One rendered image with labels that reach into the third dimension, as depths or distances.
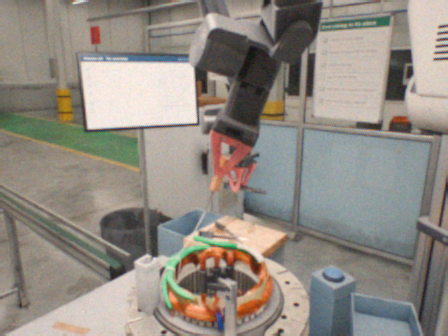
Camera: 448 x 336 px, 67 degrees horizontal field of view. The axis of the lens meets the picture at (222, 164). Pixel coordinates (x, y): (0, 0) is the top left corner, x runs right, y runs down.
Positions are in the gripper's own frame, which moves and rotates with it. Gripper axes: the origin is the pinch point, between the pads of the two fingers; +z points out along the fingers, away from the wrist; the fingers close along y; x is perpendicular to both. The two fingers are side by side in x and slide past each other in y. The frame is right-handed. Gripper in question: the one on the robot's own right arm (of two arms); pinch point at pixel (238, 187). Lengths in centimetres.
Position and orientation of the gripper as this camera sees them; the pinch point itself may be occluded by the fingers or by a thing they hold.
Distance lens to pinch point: 91.3
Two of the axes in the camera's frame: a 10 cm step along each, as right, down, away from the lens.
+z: -0.2, 9.7, 2.6
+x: 8.1, 1.7, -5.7
